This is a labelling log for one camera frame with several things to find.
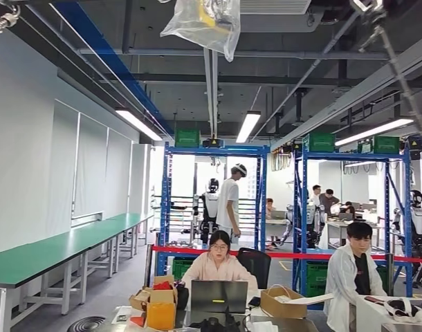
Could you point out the blue steel shelf rack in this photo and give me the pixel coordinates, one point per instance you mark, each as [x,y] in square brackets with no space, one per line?
[352,156]
[214,150]

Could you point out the white black humanoid robot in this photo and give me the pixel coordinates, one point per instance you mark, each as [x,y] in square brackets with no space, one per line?
[312,220]
[418,220]
[209,206]

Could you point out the green plastic crate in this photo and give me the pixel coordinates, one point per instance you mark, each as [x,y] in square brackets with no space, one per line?
[316,272]
[180,269]
[320,143]
[364,147]
[315,290]
[386,145]
[187,138]

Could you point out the person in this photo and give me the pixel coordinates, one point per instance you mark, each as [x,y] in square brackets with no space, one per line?
[315,194]
[228,201]
[339,284]
[327,200]
[217,270]
[350,210]
[269,206]

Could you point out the ceiling strip light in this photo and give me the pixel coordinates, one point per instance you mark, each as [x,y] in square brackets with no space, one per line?
[374,132]
[138,124]
[248,127]

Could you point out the black office chair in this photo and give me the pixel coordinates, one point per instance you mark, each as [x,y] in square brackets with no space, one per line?
[257,268]

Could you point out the grey laptop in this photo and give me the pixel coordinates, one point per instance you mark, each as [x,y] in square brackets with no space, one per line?
[220,295]

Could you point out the red cloth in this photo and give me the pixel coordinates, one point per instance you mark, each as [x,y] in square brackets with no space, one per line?
[161,286]

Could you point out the clear plastic bag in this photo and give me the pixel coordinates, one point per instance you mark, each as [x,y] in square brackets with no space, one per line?
[204,25]

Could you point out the red barrier belt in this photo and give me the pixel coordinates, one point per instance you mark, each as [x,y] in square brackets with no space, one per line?
[294,255]

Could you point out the black phone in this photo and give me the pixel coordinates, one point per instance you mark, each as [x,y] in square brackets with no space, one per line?
[254,302]

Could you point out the open cardboard box yellow side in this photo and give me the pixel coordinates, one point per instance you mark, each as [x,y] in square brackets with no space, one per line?
[161,314]

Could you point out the blue overhead beam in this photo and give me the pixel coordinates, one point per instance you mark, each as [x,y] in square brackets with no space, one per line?
[110,59]

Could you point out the ceiling air-conditioner unit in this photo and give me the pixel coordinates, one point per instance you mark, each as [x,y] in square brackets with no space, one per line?
[276,9]

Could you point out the white table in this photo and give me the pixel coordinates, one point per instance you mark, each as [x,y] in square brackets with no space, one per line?
[339,225]

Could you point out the white paper sheet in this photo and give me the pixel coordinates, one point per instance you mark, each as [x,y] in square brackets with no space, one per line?
[121,315]

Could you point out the grey ceiling beam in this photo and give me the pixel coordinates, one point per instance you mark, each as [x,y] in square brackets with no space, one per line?
[352,98]

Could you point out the black ribbed disc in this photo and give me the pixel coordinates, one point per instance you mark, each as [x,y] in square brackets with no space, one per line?
[86,324]

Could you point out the green-topped long table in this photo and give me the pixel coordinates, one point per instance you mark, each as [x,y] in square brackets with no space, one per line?
[41,256]

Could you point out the red phone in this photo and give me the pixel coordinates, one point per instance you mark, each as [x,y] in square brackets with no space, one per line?
[374,300]

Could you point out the white cabinet desk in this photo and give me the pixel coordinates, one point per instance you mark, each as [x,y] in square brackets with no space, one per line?
[370,318]

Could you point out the white black VR headset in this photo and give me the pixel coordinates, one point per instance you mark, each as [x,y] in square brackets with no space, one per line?
[404,309]

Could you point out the silver carabiner hook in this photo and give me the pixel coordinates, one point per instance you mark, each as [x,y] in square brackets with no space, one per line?
[3,22]

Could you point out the black yellow rail trolley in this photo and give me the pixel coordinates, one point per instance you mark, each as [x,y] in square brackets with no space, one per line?
[213,143]

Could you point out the white ceiling rail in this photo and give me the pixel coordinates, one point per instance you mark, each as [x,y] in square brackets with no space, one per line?
[211,91]

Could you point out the grey stanchion post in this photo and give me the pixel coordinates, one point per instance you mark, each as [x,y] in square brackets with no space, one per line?
[389,270]
[149,266]

